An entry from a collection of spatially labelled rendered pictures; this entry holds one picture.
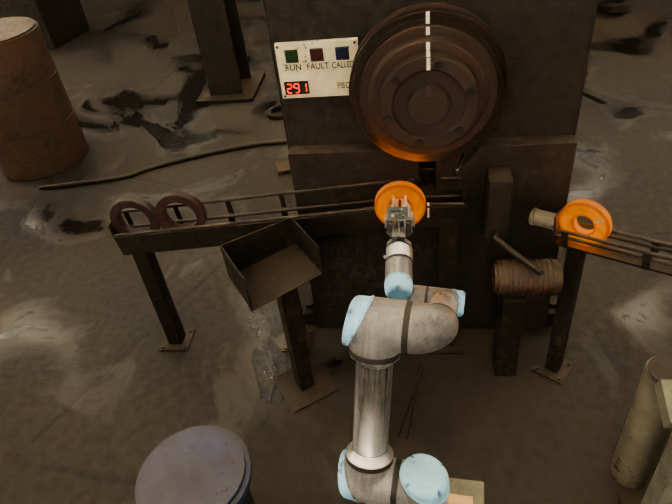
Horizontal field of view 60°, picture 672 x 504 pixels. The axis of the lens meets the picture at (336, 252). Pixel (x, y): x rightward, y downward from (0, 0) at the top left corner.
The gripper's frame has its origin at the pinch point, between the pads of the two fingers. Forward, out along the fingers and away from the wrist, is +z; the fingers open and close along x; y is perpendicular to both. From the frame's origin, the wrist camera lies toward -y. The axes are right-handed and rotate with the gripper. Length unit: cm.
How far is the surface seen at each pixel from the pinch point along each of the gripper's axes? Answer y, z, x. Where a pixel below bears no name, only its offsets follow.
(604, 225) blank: -10, -3, -61
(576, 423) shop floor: -76, -41, -61
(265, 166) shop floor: -125, 137, 89
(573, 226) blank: -16, 1, -54
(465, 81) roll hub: 30.8, 15.7, -18.7
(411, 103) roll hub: 25.7, 13.6, -3.9
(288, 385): -79, -28, 46
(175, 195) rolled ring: -13, 15, 80
